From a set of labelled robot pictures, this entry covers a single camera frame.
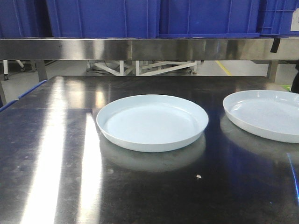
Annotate light blue plate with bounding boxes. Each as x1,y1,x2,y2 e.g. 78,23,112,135
222,90,299,143
96,94,209,153

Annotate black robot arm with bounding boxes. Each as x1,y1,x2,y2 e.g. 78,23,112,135
290,64,299,93

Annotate blue bin centre right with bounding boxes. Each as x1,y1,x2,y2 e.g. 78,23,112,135
159,0,260,38

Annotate blue bin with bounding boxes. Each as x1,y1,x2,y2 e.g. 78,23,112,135
257,0,299,36
159,0,260,38
46,0,160,39
0,0,52,39

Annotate blue bin centre left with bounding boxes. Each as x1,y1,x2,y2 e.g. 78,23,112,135
46,0,160,39

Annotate black tape strip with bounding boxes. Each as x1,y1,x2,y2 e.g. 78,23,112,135
270,38,281,53

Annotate green sticker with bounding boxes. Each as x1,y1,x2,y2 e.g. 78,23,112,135
280,85,292,92

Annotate blue bin far right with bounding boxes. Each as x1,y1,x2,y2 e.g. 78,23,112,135
257,0,299,36

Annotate blue bin far left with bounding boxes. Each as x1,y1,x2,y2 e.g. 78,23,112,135
0,0,52,39

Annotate white label on bin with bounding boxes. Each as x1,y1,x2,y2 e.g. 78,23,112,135
290,8,299,32

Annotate white metal frame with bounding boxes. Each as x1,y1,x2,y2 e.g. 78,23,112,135
86,61,199,76

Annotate steel shelf post left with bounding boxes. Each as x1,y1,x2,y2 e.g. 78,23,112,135
36,60,48,82

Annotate steel shelf post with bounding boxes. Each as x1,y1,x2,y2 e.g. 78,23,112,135
36,60,48,82
266,60,279,83

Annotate steel shelf post right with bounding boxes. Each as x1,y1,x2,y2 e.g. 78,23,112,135
266,60,279,83

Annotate steel upper shelf rail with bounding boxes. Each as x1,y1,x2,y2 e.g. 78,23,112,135
0,38,299,61

